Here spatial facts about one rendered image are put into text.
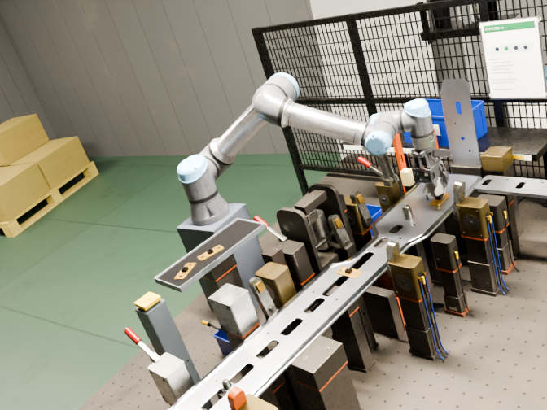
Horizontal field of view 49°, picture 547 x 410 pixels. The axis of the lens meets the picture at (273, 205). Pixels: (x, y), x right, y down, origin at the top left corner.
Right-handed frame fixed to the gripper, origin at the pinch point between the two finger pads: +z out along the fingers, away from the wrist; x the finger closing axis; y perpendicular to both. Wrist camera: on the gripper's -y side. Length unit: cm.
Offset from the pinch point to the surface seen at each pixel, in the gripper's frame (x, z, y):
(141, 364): -81, 31, 92
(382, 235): -7.0, 2.0, 25.1
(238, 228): -40, -14, 56
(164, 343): -35, -1, 98
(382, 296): -0.6, 14.6, 40.0
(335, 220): -18.1, -7.2, 33.1
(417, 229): 2.3, 2.1, 18.9
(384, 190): -20.7, -0.9, 2.9
